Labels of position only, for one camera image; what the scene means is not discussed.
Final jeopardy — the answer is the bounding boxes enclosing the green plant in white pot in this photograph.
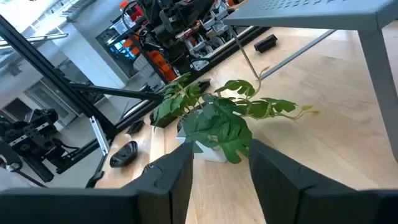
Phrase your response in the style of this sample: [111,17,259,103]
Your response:
[150,66,320,165]

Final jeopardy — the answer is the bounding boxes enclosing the grey perforated metal shelf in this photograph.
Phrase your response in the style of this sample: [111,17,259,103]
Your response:
[223,0,398,162]

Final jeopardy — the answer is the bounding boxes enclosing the wavy square black plate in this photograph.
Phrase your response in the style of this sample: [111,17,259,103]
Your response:
[196,77,212,93]

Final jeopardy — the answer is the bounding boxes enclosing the orange plastic bins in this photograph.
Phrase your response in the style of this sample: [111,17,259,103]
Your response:
[146,50,178,82]

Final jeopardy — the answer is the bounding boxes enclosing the grey storage bins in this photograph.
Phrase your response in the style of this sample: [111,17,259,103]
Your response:
[198,12,231,57]

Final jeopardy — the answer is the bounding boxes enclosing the silver metal rail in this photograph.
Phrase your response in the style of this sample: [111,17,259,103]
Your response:
[0,32,69,48]

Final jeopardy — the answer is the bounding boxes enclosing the black machine beside table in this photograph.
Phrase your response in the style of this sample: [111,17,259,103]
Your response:
[0,108,80,184]

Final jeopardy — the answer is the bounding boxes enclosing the black aluminium table frame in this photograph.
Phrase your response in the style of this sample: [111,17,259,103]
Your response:
[0,14,271,189]

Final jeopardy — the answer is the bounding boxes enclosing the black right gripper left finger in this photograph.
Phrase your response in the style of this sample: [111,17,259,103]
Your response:
[120,141,195,224]

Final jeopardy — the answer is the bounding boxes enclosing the leaf-shaped black plate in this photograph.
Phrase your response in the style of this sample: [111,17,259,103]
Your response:
[109,140,139,169]

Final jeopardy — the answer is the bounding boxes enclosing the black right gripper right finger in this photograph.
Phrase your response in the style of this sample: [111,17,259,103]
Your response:
[248,139,357,224]

